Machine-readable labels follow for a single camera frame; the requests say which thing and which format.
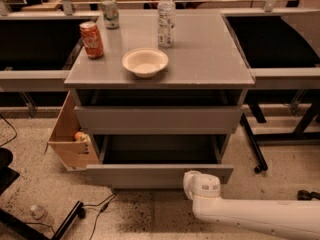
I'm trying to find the grey drawer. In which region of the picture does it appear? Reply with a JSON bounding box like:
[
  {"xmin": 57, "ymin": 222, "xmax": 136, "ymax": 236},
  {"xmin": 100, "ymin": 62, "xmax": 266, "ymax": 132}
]
[
  {"xmin": 74, "ymin": 106, "xmax": 242, "ymax": 135},
  {"xmin": 87, "ymin": 135, "xmax": 234, "ymax": 190}
]

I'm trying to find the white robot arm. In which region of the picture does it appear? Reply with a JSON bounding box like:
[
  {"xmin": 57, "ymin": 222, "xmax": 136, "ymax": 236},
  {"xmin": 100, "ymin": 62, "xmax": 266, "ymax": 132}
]
[{"xmin": 183, "ymin": 170, "xmax": 320, "ymax": 240}]

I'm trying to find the grey drawer cabinet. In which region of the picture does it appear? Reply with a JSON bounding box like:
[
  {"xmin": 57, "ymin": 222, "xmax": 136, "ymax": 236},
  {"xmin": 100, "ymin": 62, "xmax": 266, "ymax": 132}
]
[{"xmin": 64, "ymin": 7, "xmax": 257, "ymax": 165}]

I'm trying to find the white paper bowl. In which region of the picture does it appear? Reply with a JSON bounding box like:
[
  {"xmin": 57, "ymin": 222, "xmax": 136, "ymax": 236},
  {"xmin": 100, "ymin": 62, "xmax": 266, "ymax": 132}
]
[{"xmin": 122, "ymin": 48, "xmax": 169, "ymax": 78}]

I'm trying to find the orange fruit in box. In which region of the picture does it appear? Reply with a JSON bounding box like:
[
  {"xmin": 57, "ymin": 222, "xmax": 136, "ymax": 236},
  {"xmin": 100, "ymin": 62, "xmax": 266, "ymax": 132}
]
[{"xmin": 74, "ymin": 131, "xmax": 84, "ymax": 141}]

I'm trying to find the cardboard box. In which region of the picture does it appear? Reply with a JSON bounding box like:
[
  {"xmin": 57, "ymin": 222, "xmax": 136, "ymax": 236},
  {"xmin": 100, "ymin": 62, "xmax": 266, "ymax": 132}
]
[{"xmin": 48, "ymin": 93, "xmax": 99, "ymax": 171}]

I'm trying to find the clear plastic water bottle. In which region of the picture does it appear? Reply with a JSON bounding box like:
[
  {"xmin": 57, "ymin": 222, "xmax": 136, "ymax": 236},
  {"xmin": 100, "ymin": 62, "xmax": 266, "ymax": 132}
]
[{"xmin": 157, "ymin": 0, "xmax": 176, "ymax": 47}]

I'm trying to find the red soda can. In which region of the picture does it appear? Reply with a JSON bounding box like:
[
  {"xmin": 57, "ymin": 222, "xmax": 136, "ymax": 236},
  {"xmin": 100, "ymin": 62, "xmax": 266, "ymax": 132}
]
[{"xmin": 79, "ymin": 21, "xmax": 104, "ymax": 59}]

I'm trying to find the green and white soda can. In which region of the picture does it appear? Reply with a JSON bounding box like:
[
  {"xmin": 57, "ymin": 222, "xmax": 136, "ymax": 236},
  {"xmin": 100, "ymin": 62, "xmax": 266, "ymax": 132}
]
[{"xmin": 101, "ymin": 0, "xmax": 119, "ymax": 29}]

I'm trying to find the black table leg with caster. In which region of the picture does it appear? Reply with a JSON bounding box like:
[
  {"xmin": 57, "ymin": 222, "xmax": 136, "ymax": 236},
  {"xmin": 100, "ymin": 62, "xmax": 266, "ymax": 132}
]
[{"xmin": 240, "ymin": 114, "xmax": 268, "ymax": 174}]

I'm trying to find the plastic bottle on floor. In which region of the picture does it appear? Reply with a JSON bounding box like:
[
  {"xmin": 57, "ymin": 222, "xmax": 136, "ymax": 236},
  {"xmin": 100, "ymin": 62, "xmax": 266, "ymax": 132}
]
[{"xmin": 26, "ymin": 205, "xmax": 54, "ymax": 227}]

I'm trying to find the black caster wheel right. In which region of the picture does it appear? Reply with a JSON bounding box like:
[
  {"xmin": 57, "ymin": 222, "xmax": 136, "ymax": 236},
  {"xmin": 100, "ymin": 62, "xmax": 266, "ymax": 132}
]
[{"xmin": 297, "ymin": 190, "xmax": 320, "ymax": 200}]

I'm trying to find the black chair base left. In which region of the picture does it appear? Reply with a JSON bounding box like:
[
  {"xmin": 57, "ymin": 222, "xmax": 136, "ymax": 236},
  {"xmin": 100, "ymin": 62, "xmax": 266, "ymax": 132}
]
[{"xmin": 0, "ymin": 147, "xmax": 86, "ymax": 240}]

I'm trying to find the black cable on floor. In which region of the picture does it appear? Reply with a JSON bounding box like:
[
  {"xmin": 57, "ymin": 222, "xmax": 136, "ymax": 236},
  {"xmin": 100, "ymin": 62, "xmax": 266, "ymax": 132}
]
[{"xmin": 0, "ymin": 112, "xmax": 118, "ymax": 240}]

